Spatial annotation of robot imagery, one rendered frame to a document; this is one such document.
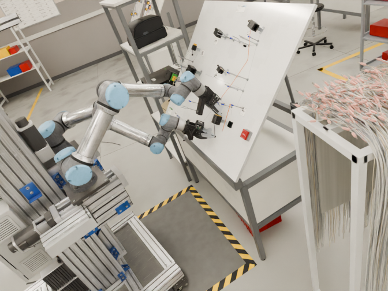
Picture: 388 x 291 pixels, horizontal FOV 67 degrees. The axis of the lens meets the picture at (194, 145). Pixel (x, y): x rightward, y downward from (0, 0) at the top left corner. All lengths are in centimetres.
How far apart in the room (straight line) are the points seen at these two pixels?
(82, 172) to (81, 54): 788
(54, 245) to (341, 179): 144
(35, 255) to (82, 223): 45
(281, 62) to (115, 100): 89
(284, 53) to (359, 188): 91
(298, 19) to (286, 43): 13
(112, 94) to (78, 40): 778
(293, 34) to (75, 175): 131
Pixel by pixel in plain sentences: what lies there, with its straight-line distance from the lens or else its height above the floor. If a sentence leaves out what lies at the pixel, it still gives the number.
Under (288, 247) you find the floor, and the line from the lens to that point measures 248.
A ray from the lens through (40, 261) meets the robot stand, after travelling 207.
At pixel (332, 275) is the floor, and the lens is 237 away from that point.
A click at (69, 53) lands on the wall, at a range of 928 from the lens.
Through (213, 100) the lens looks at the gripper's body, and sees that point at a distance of 179.
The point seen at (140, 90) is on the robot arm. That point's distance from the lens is 166.
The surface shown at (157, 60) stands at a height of 69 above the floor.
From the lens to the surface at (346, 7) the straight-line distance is 577.
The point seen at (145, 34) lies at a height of 155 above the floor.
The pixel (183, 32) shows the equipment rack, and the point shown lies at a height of 146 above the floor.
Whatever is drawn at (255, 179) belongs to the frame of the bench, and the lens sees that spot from 184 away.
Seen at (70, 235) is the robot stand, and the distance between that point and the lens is 168.
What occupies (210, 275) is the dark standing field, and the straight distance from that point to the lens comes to 246.
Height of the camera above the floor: 206
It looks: 34 degrees down
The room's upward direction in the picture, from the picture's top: 20 degrees counter-clockwise
